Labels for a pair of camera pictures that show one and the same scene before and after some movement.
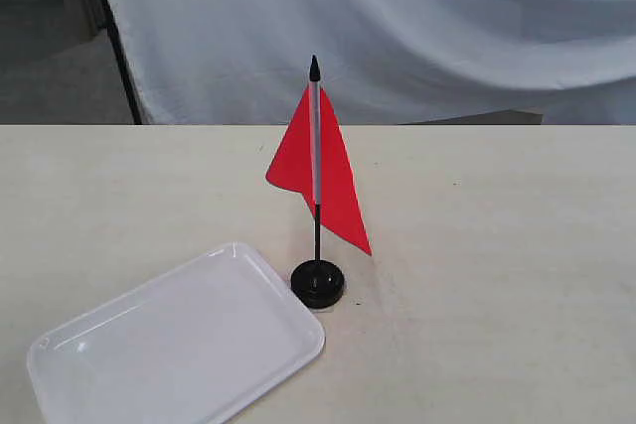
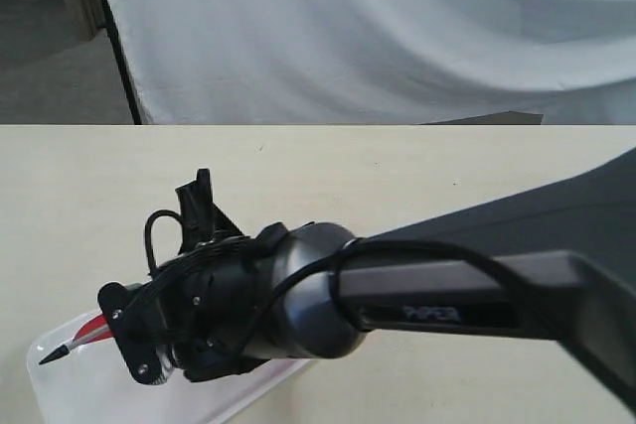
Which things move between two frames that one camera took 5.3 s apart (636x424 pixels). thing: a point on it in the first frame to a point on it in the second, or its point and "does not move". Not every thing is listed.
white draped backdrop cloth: x=226 y=36 does not move
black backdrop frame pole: x=118 y=51 does not move
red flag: x=313 y=162 to x=99 y=329
